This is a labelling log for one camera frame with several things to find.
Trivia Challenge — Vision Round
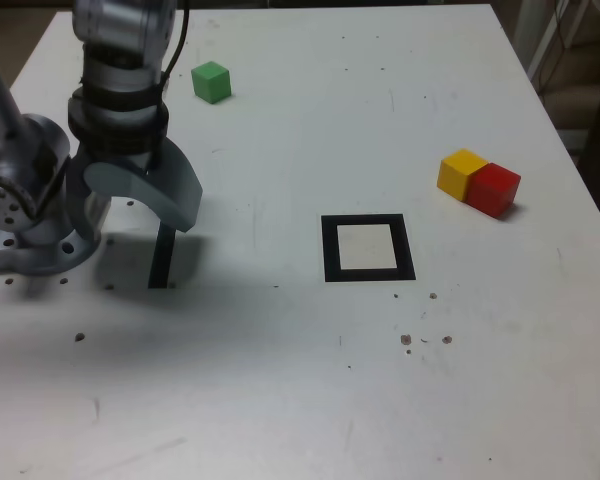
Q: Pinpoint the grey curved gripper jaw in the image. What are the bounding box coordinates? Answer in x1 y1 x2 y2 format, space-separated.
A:
82 138 204 235
65 148 112 242

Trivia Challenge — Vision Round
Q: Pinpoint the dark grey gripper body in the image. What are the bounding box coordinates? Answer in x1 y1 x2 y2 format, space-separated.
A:
82 147 162 176

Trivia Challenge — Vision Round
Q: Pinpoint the green cube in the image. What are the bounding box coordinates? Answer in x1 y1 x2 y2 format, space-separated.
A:
190 60 231 105

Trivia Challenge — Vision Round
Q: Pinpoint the yellow cube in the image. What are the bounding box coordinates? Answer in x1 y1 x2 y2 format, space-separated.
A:
437 148 490 204

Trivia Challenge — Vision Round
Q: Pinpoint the red cube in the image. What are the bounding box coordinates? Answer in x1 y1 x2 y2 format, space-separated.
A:
465 162 523 219

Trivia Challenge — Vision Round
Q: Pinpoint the black tape square outline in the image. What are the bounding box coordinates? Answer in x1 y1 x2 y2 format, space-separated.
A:
320 213 417 284

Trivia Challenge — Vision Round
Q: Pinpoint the black tape strip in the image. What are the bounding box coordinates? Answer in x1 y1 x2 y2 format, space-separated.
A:
147 224 176 290

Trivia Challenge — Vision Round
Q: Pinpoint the white background frame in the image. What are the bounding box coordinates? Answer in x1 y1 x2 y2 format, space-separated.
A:
510 0 595 84

